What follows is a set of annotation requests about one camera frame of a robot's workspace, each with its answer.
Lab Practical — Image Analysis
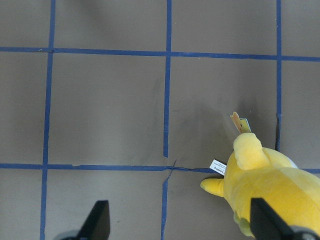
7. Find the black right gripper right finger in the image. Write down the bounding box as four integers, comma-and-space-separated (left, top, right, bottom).
250, 198, 293, 240

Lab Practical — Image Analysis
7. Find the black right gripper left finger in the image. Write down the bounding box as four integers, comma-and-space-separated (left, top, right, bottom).
76, 200, 111, 240

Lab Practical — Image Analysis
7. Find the yellow dinosaur plush toy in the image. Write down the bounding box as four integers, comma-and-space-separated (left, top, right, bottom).
200, 111, 320, 237

